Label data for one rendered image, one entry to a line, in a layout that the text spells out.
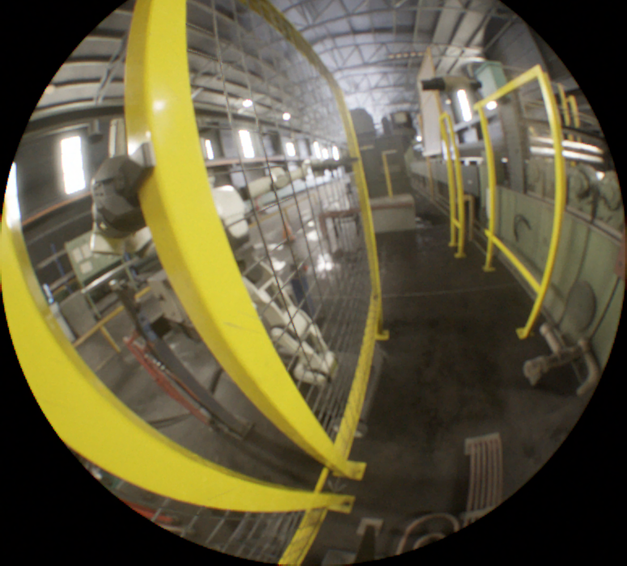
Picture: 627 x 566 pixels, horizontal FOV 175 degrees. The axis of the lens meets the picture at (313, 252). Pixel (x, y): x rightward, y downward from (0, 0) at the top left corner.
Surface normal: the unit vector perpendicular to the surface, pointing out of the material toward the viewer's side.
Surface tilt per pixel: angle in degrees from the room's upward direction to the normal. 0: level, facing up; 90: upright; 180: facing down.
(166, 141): 90
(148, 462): 90
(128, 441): 90
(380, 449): 0
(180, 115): 90
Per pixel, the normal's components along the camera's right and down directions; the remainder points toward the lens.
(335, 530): -0.23, -0.91
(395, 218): -0.33, 0.41
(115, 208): 0.91, -0.07
